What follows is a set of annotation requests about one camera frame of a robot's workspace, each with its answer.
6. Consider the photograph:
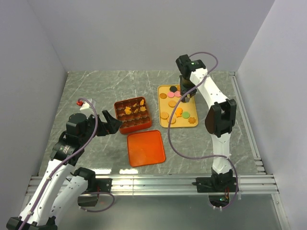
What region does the orange tin lid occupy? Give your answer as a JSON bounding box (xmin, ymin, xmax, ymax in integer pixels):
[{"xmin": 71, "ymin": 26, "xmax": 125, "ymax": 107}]
[{"xmin": 127, "ymin": 130, "xmax": 166, "ymax": 167}]

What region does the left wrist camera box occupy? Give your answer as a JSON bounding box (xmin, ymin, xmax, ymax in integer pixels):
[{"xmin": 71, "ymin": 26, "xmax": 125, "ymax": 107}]
[{"xmin": 76, "ymin": 99, "xmax": 96, "ymax": 114}]

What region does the black sandwich cookie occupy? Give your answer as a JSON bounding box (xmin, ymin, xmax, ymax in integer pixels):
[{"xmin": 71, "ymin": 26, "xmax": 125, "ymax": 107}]
[{"xmin": 169, "ymin": 86, "xmax": 177, "ymax": 93}]

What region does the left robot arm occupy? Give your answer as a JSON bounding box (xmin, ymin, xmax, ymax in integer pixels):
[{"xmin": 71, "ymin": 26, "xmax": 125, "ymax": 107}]
[{"xmin": 6, "ymin": 110, "xmax": 122, "ymax": 230}]

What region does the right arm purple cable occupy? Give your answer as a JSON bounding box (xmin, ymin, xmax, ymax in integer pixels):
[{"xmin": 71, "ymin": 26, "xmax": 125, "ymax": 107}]
[{"xmin": 166, "ymin": 51, "xmax": 240, "ymax": 209}]

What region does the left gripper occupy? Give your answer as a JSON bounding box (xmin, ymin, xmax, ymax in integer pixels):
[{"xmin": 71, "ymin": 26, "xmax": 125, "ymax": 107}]
[{"xmin": 80, "ymin": 109, "xmax": 122, "ymax": 144}]

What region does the round beige biscuit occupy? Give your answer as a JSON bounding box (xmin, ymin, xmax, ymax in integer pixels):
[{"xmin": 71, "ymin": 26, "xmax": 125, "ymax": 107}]
[
  {"xmin": 167, "ymin": 117, "xmax": 176, "ymax": 124},
  {"xmin": 160, "ymin": 112, "xmax": 169, "ymax": 120}
]

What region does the pink macaron cookie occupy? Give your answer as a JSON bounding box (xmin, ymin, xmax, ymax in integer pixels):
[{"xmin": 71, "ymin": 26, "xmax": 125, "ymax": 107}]
[
  {"xmin": 174, "ymin": 91, "xmax": 181, "ymax": 98},
  {"xmin": 167, "ymin": 92, "xmax": 175, "ymax": 98}
]

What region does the orange cookie tin box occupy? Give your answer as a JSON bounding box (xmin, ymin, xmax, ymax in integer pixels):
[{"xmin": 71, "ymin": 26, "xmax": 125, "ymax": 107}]
[{"xmin": 114, "ymin": 96, "xmax": 152, "ymax": 134}]

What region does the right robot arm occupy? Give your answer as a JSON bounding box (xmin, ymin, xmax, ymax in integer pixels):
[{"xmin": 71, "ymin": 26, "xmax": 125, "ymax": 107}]
[{"xmin": 176, "ymin": 55, "xmax": 236, "ymax": 191}]

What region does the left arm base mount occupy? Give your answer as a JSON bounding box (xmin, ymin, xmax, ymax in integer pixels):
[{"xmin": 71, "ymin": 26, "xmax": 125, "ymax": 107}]
[{"xmin": 72, "ymin": 167, "xmax": 115, "ymax": 213}]

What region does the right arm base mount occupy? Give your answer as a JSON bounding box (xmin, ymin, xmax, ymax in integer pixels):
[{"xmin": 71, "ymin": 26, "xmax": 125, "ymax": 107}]
[{"xmin": 192, "ymin": 177, "xmax": 237, "ymax": 193}]

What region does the yellow cookie tray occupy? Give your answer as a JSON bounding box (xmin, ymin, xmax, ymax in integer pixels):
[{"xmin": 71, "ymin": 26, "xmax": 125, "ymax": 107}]
[{"xmin": 157, "ymin": 85, "xmax": 199, "ymax": 128}]

